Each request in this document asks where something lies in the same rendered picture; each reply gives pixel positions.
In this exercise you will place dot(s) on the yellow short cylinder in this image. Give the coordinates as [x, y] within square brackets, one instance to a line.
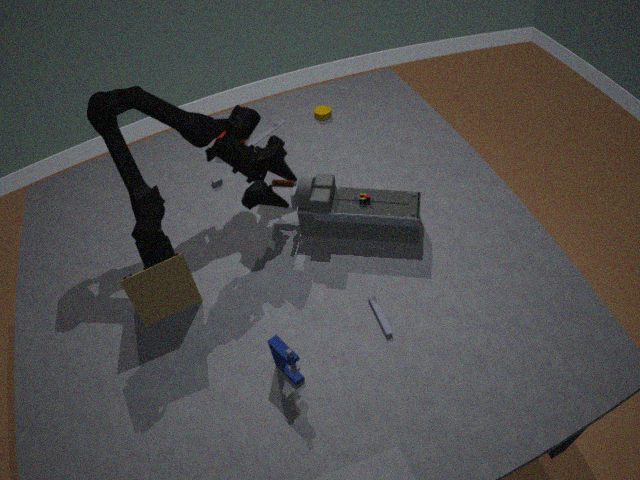
[323, 112]

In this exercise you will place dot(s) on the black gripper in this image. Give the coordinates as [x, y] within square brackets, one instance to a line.
[258, 192]

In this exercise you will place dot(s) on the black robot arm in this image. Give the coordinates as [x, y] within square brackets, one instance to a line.
[200, 130]

